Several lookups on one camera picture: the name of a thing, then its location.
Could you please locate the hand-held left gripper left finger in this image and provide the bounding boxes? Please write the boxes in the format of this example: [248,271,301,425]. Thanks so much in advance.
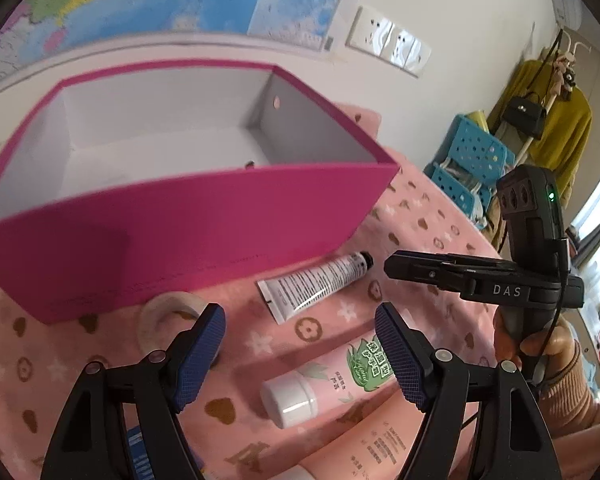
[40,302,227,480]

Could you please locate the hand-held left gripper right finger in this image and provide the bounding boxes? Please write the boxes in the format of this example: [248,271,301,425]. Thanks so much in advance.
[375,302,563,480]

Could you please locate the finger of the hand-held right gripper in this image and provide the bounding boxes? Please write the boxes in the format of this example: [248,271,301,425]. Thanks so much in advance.
[385,251,518,297]

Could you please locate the white tape roll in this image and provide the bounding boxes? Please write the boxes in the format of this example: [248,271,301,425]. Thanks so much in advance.
[139,292,207,362]

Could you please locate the pink tube green label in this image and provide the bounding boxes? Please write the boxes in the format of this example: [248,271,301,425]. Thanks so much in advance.
[260,335,411,429]

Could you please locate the large peach tube white cap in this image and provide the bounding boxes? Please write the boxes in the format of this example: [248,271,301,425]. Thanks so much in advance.
[280,390,433,480]

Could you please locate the small white tube black cap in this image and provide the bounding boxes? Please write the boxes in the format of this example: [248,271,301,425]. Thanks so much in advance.
[257,251,375,325]

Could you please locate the pink cardboard box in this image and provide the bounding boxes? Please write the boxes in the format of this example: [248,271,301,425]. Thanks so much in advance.
[0,61,401,325]

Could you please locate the person's right forearm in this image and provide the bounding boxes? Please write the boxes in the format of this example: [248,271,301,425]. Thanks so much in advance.
[537,337,600,443]

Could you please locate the person's right hand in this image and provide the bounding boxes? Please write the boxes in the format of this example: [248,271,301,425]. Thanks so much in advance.
[494,307,575,392]

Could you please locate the pink patterned blanket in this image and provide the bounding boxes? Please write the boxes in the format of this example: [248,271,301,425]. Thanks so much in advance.
[0,105,580,480]

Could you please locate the blue perforated plastic basket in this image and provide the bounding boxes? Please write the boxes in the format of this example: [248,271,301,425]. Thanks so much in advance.
[425,161,495,222]
[447,114,516,186]

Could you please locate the white coat rack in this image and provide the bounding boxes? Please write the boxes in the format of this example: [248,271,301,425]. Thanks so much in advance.
[492,27,593,171]

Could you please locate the yellow coat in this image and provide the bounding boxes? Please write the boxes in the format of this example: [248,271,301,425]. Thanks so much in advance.
[500,59,593,197]

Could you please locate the yellow paper roll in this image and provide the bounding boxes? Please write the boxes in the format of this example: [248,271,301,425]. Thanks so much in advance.
[466,110,491,135]

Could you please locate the small plush toy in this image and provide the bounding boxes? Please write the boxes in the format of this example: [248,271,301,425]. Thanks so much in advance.
[554,55,579,95]

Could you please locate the white wall socket panel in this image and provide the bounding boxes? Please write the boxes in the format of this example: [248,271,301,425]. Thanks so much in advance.
[347,5,431,79]

